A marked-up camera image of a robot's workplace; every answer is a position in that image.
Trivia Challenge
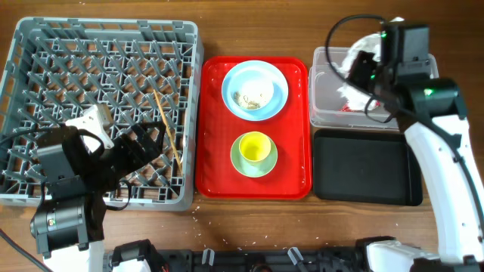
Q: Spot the white napkin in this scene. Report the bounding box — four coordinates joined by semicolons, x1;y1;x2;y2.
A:
337;32;381;111

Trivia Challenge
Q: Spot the wooden chopstick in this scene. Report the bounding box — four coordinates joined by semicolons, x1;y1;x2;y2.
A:
154;91;183;172

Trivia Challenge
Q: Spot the red snack wrapper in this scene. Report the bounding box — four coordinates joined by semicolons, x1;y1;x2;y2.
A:
340;104;361;113

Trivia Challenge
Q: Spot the yellow cup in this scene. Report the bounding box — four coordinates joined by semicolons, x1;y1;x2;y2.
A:
238;131;271;163

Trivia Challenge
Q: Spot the white bowl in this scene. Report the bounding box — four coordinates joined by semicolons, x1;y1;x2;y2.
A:
229;70;274;110

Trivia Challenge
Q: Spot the food scraps and rice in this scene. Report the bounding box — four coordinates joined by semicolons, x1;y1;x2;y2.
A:
234;91;264;110

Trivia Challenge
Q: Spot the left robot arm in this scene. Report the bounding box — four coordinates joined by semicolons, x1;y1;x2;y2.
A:
30;122;166;271

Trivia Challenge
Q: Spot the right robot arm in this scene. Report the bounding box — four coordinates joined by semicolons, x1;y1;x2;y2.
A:
343;18;483;271

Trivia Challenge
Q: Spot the grey dishwasher rack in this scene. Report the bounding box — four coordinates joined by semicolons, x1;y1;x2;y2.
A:
1;17;204;212

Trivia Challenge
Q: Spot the clear plastic bin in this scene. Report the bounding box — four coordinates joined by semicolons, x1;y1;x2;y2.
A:
309;46;442;133

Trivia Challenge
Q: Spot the red plastic tray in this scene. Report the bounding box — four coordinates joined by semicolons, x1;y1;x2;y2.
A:
194;56;312;199

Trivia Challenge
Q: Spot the black plastic tray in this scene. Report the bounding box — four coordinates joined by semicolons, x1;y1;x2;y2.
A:
313;129;423;206

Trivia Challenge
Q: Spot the green saucer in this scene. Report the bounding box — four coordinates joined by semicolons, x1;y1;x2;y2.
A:
230;134;278;178

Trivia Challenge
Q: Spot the light blue plate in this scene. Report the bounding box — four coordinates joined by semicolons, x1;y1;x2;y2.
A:
221;60;289;122

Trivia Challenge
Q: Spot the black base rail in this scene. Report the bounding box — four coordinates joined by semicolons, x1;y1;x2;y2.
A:
103;247;364;272

